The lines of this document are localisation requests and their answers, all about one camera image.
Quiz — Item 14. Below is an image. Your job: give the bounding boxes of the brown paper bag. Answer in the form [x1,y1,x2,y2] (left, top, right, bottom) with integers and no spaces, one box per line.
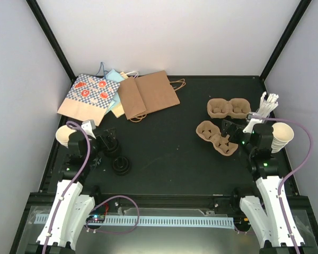
[118,70,186,122]

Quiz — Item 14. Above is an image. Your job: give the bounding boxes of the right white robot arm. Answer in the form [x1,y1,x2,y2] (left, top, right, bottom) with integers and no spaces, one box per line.
[221,120,305,253]

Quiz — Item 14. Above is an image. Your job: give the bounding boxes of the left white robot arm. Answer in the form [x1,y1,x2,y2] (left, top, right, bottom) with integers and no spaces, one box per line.
[34,126,120,253]

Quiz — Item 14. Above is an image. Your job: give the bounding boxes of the far black lid stack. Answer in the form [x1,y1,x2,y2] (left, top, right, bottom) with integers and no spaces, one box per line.
[103,143,121,158]

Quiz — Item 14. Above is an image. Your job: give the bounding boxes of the black lid stack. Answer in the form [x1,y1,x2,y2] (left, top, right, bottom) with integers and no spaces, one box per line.
[112,156,131,176]
[103,143,121,158]

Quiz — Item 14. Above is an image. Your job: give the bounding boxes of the near pulp cup carrier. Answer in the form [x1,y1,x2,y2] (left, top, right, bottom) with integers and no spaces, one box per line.
[196,121,239,157]

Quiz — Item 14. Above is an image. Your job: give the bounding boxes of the pulp cup carrier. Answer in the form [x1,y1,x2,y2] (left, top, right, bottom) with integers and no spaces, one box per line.
[196,121,239,157]
[207,98,251,119]

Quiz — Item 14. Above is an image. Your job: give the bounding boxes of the far pulp cup carrier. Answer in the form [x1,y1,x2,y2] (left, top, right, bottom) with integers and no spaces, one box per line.
[207,98,251,119]

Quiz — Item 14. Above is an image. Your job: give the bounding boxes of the tan paper bag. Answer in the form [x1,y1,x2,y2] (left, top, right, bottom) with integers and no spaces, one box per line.
[111,71,139,118]

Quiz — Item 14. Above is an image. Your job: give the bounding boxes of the near black lid stack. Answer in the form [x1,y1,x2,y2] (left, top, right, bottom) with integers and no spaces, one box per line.
[112,156,131,176]

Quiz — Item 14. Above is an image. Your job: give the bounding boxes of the right paper cup stack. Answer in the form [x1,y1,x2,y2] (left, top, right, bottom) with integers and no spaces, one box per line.
[271,122,294,153]

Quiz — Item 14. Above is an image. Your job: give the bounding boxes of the paper cup stack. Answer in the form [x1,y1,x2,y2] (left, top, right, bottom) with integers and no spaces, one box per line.
[271,122,294,153]
[55,125,76,148]

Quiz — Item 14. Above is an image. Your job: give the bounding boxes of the blue checkered paper bag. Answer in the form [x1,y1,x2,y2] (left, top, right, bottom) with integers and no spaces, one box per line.
[57,74,120,126]

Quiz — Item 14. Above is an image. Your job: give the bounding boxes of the left paper cup stack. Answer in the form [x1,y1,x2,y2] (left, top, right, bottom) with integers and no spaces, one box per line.
[55,125,76,148]

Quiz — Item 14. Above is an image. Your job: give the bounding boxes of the white straws in holder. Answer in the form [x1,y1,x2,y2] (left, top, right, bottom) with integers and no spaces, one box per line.
[256,92,279,118]

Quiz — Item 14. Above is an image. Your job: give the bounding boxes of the light blue paper bag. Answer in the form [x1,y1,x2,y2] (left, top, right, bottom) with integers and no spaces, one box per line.
[97,62,122,115]

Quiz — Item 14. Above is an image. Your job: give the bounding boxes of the small circuit board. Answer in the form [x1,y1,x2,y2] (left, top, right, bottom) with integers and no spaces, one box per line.
[86,214,105,223]

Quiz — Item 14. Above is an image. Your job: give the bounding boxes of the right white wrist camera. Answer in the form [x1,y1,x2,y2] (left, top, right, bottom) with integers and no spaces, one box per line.
[243,112,263,133]

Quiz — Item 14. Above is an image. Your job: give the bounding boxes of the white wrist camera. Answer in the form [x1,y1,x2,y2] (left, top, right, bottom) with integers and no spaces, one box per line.
[243,112,263,133]
[81,120,96,139]

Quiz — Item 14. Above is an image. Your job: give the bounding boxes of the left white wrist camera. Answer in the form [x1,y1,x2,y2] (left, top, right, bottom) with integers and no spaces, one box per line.
[81,120,96,139]

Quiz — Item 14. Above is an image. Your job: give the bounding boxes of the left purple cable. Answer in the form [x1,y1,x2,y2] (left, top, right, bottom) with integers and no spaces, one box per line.
[43,121,92,252]

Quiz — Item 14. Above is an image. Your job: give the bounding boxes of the front purple cable loop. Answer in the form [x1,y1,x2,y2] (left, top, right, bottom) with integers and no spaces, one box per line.
[84,195,140,235]

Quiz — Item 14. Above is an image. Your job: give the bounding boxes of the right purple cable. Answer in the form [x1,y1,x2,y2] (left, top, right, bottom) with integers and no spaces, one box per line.
[263,117,315,252]

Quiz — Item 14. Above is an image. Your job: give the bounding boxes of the light blue cable duct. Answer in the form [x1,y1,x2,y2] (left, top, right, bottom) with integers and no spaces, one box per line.
[36,213,235,229]

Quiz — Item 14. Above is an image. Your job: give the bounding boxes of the left black frame post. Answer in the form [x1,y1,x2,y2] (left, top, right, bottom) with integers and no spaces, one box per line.
[26,0,76,83]

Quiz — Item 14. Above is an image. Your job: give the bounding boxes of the black frame post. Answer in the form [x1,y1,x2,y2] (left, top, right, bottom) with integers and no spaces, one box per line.
[26,0,76,83]
[259,0,312,81]

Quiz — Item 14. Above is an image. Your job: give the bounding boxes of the right black frame post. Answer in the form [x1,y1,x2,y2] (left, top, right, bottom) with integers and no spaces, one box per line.
[259,0,312,81]

